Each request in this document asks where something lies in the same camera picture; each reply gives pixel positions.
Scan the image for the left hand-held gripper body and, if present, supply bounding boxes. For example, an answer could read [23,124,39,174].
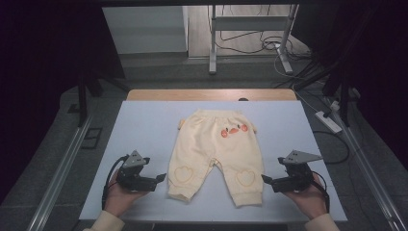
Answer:
[115,149,159,193]

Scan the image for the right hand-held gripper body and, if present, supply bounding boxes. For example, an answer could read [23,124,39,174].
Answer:
[271,149,323,193]

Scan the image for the cream yellow baby pants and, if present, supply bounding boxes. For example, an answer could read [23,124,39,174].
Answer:
[166,109,266,208]

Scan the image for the person's left hand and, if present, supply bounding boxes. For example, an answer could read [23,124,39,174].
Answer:
[103,176,150,218]

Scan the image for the person's right hand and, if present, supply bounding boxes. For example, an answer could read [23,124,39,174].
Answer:
[283,172,328,221]

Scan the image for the white foam board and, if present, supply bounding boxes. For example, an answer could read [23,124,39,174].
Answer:
[79,100,348,222]

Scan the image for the white power strip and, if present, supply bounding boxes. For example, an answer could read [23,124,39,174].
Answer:
[314,110,344,135]

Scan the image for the wooden table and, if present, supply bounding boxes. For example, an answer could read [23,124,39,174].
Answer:
[126,88,298,102]

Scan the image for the small black floor plate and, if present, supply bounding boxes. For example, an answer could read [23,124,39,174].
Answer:
[66,102,81,115]

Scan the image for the white metal stand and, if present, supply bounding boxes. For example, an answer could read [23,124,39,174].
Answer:
[208,3,301,76]

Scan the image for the dark curtain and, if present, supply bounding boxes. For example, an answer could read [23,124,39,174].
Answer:
[0,0,126,196]
[291,0,408,171]

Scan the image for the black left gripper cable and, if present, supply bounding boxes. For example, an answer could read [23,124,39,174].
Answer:
[101,154,130,212]

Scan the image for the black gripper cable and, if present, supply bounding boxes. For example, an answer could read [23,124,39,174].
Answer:
[101,154,130,212]
[309,170,331,214]

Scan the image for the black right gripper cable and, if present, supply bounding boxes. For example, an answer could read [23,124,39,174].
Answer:
[309,170,331,214]

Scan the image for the black floor cable loop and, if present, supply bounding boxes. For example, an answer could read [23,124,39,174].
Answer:
[312,129,351,166]

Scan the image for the aluminium rail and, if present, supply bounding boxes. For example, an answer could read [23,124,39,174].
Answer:
[326,98,408,231]
[26,115,94,231]

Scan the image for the tangle of black cables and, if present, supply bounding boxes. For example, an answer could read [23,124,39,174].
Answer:
[214,29,313,62]

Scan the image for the white wall panel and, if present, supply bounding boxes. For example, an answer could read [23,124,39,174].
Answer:
[102,5,189,55]

